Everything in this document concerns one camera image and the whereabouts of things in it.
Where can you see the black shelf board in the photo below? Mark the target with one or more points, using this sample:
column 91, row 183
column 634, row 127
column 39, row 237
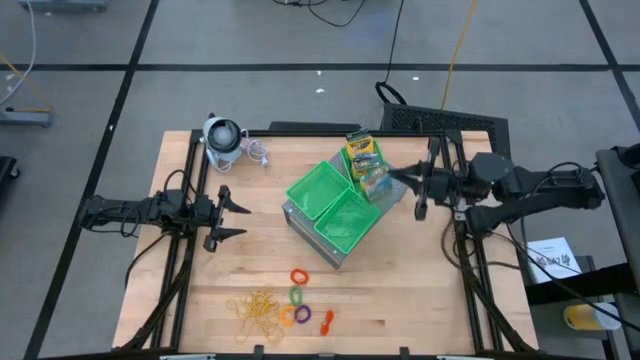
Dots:
column 560, row 292

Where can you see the white paper sheet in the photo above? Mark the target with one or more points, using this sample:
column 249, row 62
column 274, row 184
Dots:
column 552, row 260

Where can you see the yellow and white cylinder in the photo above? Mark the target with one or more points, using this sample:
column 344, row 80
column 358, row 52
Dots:
column 590, row 316

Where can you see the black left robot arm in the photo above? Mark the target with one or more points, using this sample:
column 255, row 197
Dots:
column 125, row 210

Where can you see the black bar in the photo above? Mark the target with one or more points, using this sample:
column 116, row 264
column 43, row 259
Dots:
column 315, row 126

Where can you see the yellow rubber bands pile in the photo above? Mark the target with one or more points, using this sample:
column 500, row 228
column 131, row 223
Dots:
column 260, row 307

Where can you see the black perforated computer case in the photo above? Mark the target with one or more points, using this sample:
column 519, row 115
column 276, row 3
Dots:
column 440, row 120

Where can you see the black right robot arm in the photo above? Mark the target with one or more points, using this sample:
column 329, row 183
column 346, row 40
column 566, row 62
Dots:
column 540, row 190

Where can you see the white cylindrical desk lamp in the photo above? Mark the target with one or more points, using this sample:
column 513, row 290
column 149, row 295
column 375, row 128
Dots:
column 222, row 136

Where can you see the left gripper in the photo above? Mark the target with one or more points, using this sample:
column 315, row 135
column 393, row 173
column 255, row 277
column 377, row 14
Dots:
column 207, row 215

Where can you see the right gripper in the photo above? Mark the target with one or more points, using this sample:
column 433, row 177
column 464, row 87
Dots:
column 440, row 187

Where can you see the grey perforated metal shelf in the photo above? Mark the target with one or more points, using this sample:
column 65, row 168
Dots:
column 307, row 232

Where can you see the grey stand foot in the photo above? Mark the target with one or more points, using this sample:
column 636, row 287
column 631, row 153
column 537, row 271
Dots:
column 25, row 117
column 62, row 5

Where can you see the black aluminium table frame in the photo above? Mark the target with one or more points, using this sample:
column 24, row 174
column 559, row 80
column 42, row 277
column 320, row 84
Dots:
column 310, row 134

